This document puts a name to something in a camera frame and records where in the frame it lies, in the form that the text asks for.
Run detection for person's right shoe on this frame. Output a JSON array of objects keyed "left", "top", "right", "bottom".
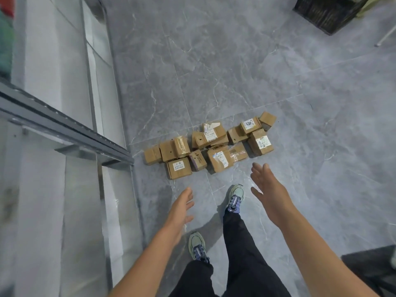
[{"left": 224, "top": 184, "right": 245, "bottom": 214}]

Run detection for person's right forearm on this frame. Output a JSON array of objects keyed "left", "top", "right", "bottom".
[{"left": 278, "top": 210, "right": 381, "bottom": 297}]

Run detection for red and green packets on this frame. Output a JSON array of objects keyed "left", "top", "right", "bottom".
[{"left": 0, "top": 0, "right": 15, "bottom": 79}]

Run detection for person's left leg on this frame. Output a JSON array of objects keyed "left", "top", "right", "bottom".
[{"left": 168, "top": 261, "right": 217, "bottom": 297}]

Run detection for yellow green plastic bag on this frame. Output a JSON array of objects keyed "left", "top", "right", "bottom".
[{"left": 356, "top": 0, "right": 384, "bottom": 17}]

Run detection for person's leg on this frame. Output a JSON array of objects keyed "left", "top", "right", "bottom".
[
  {"left": 168, "top": 261, "right": 217, "bottom": 297},
  {"left": 222, "top": 210, "right": 291, "bottom": 297}
]

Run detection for person's right hand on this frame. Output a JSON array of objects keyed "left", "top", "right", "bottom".
[{"left": 250, "top": 163, "right": 297, "bottom": 229}]

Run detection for person's left hand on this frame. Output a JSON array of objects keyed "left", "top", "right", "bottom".
[{"left": 164, "top": 188, "right": 195, "bottom": 243}]

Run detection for black storage crate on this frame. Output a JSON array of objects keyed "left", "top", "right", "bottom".
[{"left": 292, "top": 0, "right": 372, "bottom": 36}]

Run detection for person's left forearm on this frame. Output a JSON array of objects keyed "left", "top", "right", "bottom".
[{"left": 108, "top": 225, "right": 183, "bottom": 297}]

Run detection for person's right leg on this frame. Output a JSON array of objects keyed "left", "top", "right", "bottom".
[{"left": 222, "top": 210, "right": 291, "bottom": 297}]

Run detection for pile of brown cardboard boxes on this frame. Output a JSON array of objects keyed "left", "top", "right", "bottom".
[{"left": 144, "top": 111, "right": 278, "bottom": 180}]

